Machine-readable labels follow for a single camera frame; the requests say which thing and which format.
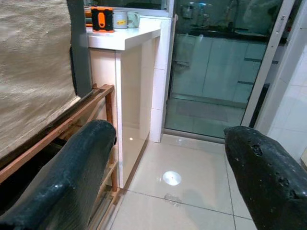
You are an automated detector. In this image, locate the glass sliding door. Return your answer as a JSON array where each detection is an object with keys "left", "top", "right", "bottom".
[{"left": 164, "top": 0, "right": 283, "bottom": 139}]

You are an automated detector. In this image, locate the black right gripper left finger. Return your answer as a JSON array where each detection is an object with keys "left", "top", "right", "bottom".
[{"left": 0, "top": 119, "right": 117, "bottom": 230}]

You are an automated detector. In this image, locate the orange black tool case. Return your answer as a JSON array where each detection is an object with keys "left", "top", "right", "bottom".
[{"left": 91, "top": 6, "right": 115, "bottom": 33}]

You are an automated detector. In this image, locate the wooden slatted rack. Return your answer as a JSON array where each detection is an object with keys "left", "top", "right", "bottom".
[{"left": 0, "top": 83, "right": 118, "bottom": 230}]

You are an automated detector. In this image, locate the pale green mug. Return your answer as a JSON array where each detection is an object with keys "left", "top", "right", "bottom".
[{"left": 127, "top": 11, "right": 141, "bottom": 29}]

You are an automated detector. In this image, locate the silver sliding door frame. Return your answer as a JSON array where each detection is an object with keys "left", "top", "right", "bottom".
[{"left": 241, "top": 0, "right": 303, "bottom": 127}]

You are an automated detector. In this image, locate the steel mini fridge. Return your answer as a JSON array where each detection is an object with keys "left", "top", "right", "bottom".
[{"left": 0, "top": 0, "right": 93, "bottom": 160}]

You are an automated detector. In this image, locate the white counter cabinet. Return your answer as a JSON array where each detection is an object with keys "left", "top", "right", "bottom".
[{"left": 86, "top": 15, "right": 173, "bottom": 189}]

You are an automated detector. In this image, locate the grey mug with yellow print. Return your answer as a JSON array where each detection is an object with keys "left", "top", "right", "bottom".
[{"left": 112, "top": 11, "right": 129, "bottom": 29}]

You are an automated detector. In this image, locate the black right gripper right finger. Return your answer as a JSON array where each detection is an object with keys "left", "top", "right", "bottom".
[{"left": 224, "top": 126, "right": 307, "bottom": 230}]

